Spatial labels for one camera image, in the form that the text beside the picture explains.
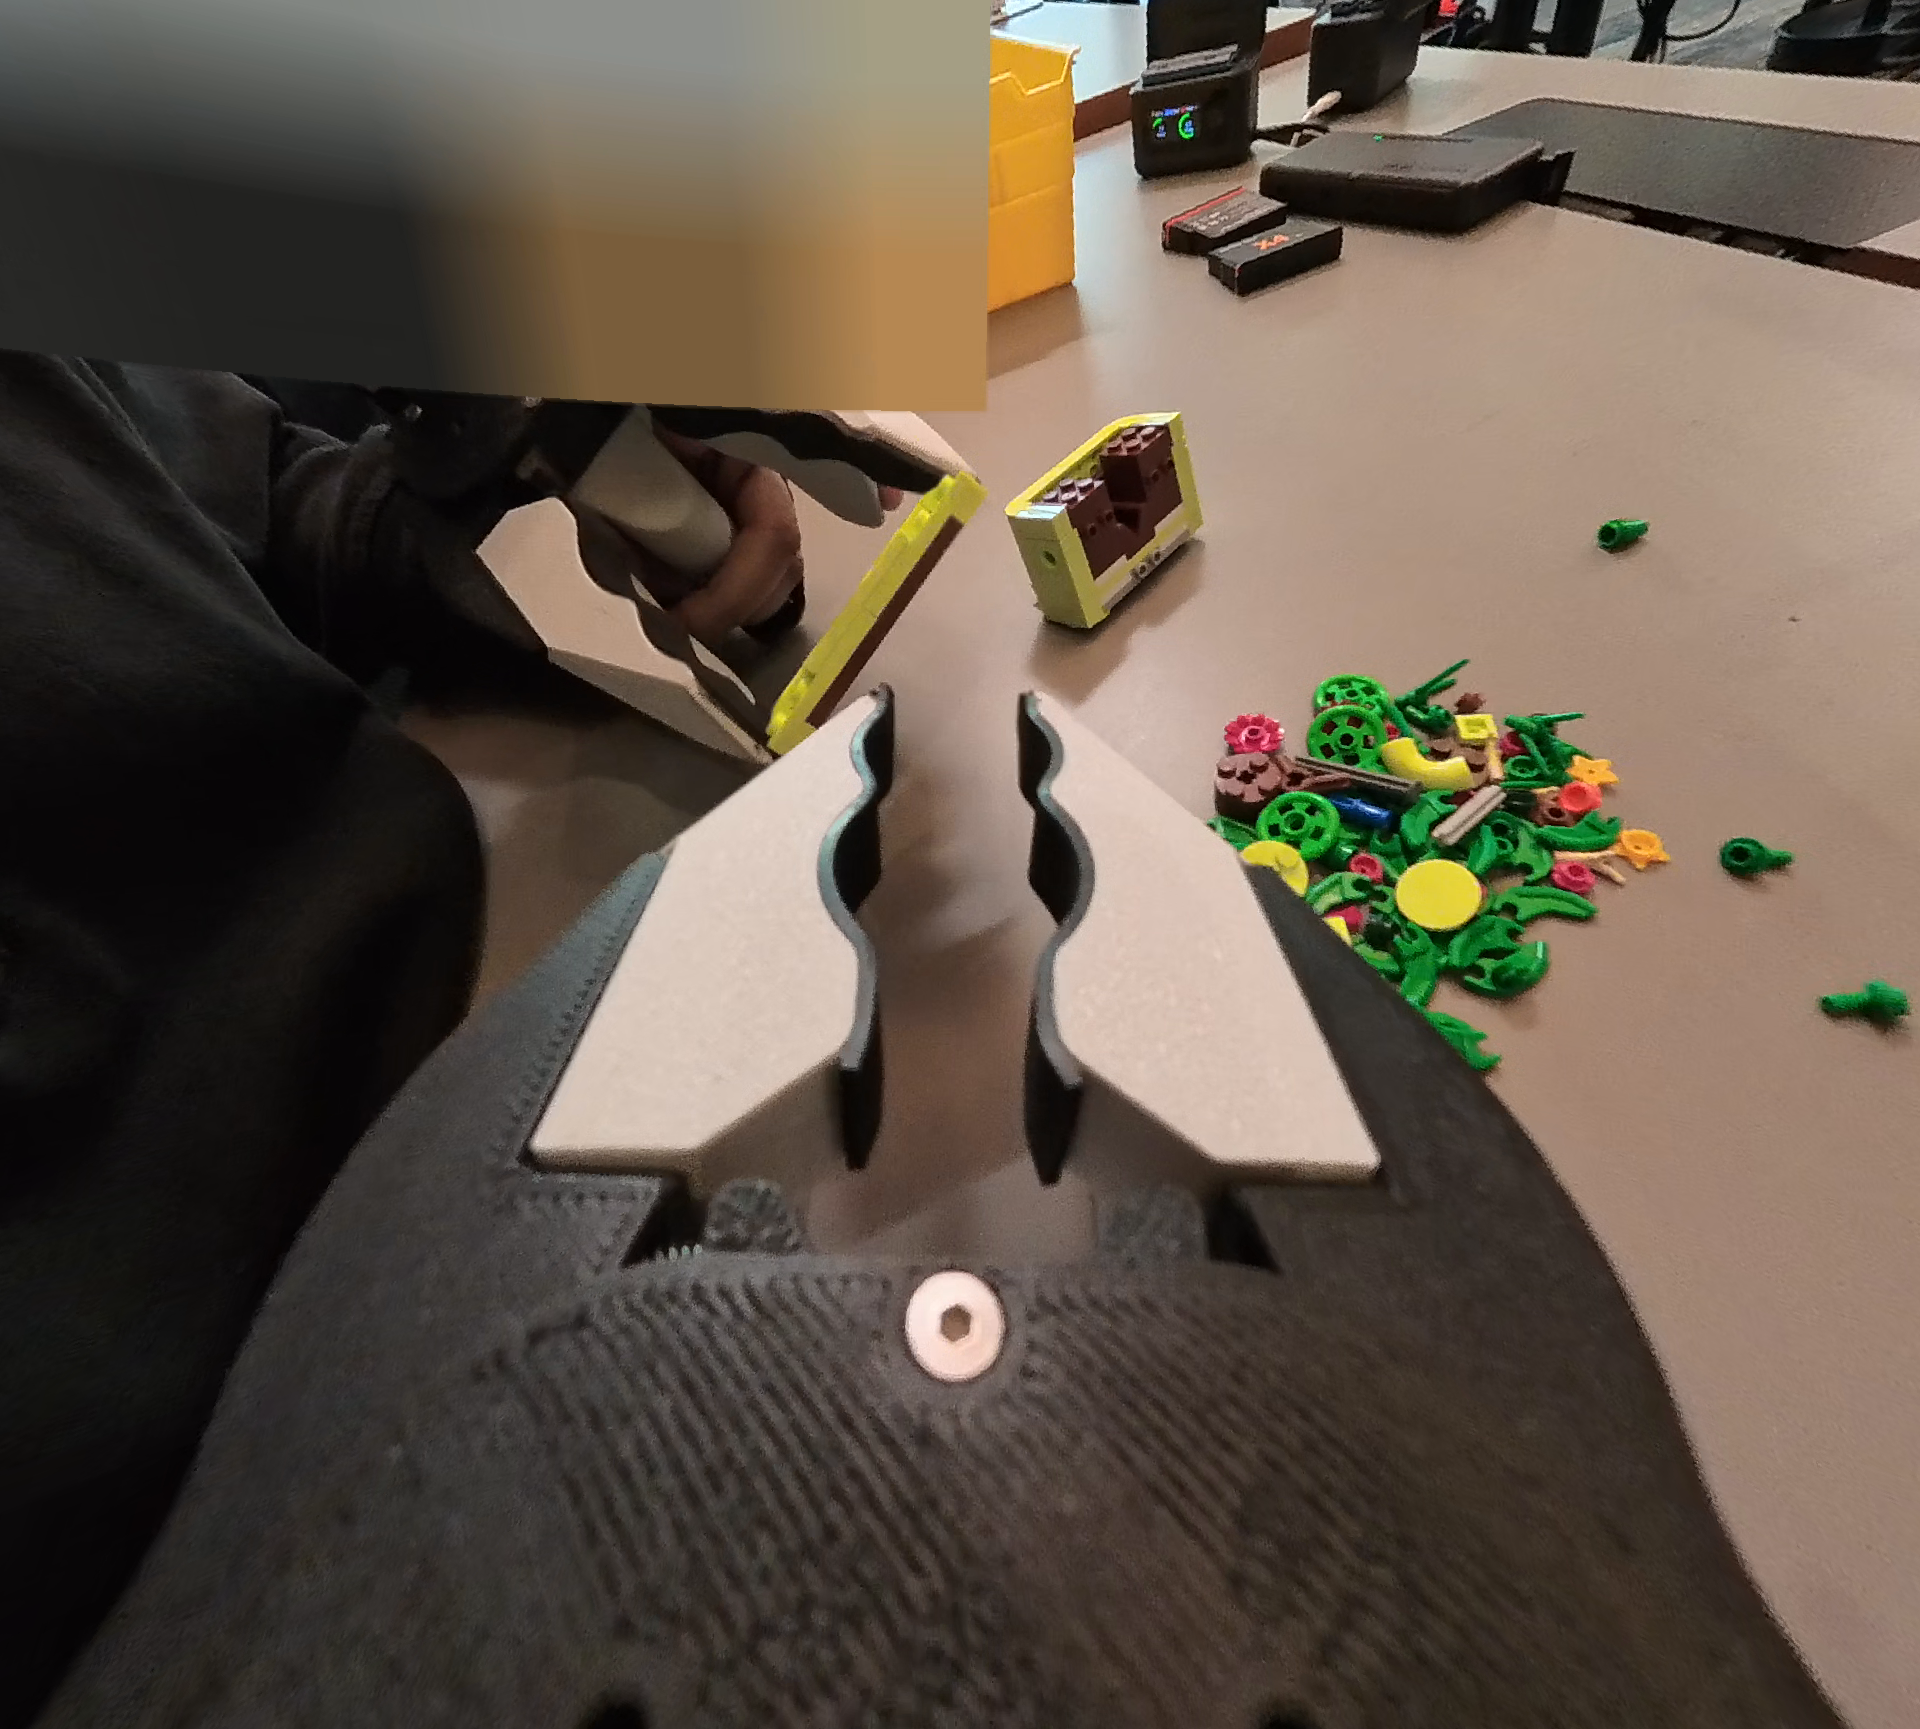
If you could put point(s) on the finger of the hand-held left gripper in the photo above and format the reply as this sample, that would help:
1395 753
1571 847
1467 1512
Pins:
855 454
631 635

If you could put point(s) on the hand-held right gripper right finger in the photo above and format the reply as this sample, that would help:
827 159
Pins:
1200 994

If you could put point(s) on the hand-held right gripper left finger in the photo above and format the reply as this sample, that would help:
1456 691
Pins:
705 994

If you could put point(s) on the lime and brown toy panel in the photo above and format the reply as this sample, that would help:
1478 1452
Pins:
871 619

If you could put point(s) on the lime toy brick pot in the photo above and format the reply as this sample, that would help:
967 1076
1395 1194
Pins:
1103 528

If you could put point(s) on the person's left forearm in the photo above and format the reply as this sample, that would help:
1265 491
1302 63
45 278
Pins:
434 574

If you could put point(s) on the person's left hand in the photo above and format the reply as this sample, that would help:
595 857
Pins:
750 567

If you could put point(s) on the pile of small toy pieces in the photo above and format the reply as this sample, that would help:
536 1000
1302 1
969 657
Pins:
1424 858

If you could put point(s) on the yellow plastic bin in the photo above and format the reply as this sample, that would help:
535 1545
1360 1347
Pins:
1033 168

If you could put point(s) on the small black battery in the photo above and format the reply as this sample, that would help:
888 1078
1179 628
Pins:
1223 224
1274 257

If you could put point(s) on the black charger with display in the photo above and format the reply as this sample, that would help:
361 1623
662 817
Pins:
1193 95

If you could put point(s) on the person's black jacket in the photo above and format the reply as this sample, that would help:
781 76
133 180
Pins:
180 935

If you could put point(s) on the black power brick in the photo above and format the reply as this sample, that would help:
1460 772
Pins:
1410 180

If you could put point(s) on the black charging box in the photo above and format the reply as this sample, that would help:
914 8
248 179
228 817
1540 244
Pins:
1388 19

